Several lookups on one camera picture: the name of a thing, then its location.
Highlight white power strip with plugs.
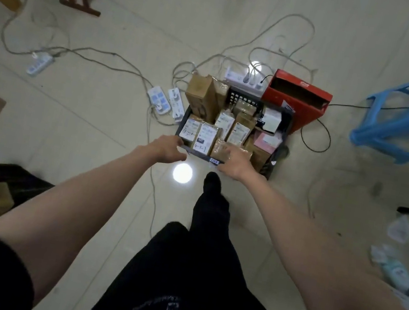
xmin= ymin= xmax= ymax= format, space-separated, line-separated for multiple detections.
xmin=222 ymin=65 xmax=271 ymax=97

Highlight person's left hand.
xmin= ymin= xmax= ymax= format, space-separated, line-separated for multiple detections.
xmin=146 ymin=131 xmax=191 ymax=168

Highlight pile of brown labelled parcels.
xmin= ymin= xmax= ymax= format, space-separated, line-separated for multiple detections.
xmin=174 ymin=71 xmax=285 ymax=173

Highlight clear plastic bags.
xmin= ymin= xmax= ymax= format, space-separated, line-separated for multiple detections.
xmin=361 ymin=210 xmax=409 ymax=306

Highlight person's black sock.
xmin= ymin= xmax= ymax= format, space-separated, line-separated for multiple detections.
xmin=201 ymin=171 xmax=226 ymax=200

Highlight small white box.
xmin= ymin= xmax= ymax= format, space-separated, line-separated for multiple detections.
xmin=259 ymin=107 xmax=284 ymax=135

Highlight pink wrapped parcel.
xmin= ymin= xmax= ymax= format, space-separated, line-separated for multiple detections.
xmin=252 ymin=128 xmax=284 ymax=156

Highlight black cable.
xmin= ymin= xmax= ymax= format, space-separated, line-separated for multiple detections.
xmin=297 ymin=88 xmax=409 ymax=169

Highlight black plastic bin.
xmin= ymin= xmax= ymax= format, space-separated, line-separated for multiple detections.
xmin=0 ymin=161 xmax=57 ymax=215

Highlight person's right forearm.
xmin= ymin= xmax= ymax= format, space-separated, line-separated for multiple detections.
xmin=219 ymin=169 xmax=409 ymax=310

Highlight person's black trousers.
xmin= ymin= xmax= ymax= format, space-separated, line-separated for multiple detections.
xmin=106 ymin=177 xmax=279 ymax=310

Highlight red cardboard box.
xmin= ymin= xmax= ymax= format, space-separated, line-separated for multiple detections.
xmin=256 ymin=67 xmax=336 ymax=140

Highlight person's right hand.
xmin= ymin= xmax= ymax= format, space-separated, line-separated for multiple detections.
xmin=216 ymin=142 xmax=266 ymax=185

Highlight person's left forearm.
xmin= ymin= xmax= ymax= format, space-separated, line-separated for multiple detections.
xmin=0 ymin=120 xmax=159 ymax=310

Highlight white looped cable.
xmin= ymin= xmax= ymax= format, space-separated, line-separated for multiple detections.
xmin=172 ymin=0 xmax=327 ymax=103

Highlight black plastic crate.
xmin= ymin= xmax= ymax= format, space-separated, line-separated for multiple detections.
xmin=170 ymin=78 xmax=299 ymax=183

